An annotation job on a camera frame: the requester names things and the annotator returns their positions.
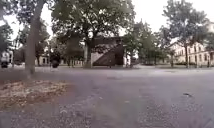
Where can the tall slender tree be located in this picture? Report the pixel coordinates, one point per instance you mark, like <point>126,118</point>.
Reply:
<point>185,23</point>

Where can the large leafy tree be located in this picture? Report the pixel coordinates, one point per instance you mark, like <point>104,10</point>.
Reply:
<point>88,20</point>

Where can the dark stepped building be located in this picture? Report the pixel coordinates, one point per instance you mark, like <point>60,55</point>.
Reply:
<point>108,53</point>

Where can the grey asphalt ground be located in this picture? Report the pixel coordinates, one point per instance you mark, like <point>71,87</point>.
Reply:
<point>128,96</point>

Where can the dry leaf-strewn earth patch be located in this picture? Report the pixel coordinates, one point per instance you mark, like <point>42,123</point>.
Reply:
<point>26,93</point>

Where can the cluster of small trees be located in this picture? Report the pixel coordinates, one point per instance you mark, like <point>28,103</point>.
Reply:
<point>145,45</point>

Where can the large tree with thick trunk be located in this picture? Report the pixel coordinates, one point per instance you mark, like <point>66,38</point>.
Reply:
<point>31,50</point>

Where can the pale multi-storey building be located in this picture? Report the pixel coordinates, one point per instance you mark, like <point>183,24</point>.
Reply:
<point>195,51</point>

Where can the pale building behind trees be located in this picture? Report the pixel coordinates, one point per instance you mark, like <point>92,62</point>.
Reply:
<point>43,59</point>

